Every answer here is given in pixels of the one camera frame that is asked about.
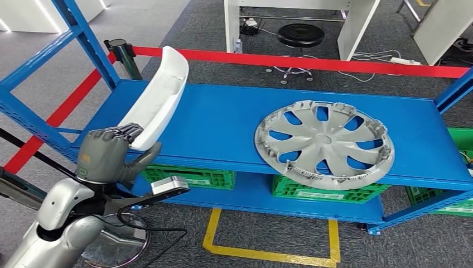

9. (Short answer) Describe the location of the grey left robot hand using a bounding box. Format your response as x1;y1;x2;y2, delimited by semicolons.
75;123;162;185

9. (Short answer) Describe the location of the white plastic shell part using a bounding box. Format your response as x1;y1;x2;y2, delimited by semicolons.
117;46;189;152

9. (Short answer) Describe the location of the blue metal shelf rack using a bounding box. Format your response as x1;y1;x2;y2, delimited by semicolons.
0;0;473;236

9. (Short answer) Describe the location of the thin black bar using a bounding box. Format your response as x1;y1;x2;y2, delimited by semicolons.
0;127;79;179

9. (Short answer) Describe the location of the white plinth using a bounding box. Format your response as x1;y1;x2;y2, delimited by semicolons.
0;0;111;34

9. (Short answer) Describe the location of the black router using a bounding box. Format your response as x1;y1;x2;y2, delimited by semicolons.
239;17;266;36

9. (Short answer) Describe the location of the grey wheel hubcap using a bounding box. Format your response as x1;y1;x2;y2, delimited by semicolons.
254;99;395;191

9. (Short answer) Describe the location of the black round stool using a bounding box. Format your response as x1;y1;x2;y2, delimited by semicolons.
264;23;326;85

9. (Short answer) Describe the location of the white power strip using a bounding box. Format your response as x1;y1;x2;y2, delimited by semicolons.
390;56;422;66

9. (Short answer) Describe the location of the open green plastic crate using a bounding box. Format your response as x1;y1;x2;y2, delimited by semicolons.
404;127;473;218

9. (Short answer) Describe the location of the white panel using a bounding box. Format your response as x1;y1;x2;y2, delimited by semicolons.
396;0;473;66

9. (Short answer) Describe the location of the black office chair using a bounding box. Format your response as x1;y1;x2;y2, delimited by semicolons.
441;26;473;68

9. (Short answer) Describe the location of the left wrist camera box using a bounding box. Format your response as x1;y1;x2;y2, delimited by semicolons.
103;176;191;217

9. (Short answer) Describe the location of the chrome stanchion post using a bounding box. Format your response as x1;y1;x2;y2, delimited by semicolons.
0;166;151;268

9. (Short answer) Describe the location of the black camera cable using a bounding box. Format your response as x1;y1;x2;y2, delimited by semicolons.
117;207;189;268

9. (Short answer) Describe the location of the black-topped stanchion post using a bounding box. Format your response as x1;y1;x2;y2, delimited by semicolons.
103;38;143;81

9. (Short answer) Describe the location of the white cable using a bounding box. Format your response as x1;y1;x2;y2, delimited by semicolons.
337;49;403;83

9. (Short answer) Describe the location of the wire bundle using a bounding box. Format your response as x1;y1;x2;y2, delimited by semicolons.
458;150;473;175

